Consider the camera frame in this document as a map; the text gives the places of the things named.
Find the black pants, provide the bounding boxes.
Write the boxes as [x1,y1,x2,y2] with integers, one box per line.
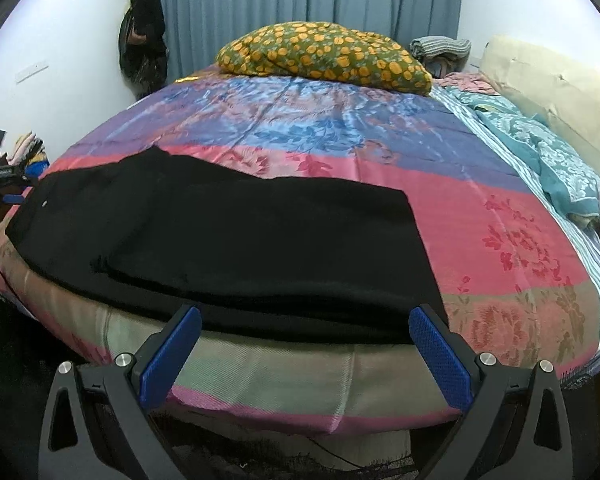
[6,148,444,344]

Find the pile of clothes at left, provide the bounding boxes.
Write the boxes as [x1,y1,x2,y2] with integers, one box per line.
[7,132,50,178]

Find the striped white teal bedsheet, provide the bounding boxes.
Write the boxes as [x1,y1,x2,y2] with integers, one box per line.
[431,84,600,361]

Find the teal floral blanket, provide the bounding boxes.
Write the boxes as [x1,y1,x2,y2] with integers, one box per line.
[451,89,600,228]

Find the beige padded headboard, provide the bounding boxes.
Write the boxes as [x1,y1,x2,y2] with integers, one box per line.
[479,36,600,175]

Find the pink floral pillow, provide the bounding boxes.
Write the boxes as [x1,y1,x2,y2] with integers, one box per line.
[437,72,498,96]

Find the grey knitted folded blanket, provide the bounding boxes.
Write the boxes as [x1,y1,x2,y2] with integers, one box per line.
[408,36,471,79]

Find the white wall switch plate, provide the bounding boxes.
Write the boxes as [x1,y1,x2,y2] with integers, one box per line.
[15,60,48,84]

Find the black clothes hanging on wall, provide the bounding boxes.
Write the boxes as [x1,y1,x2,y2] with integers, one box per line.
[118,0,168,101]

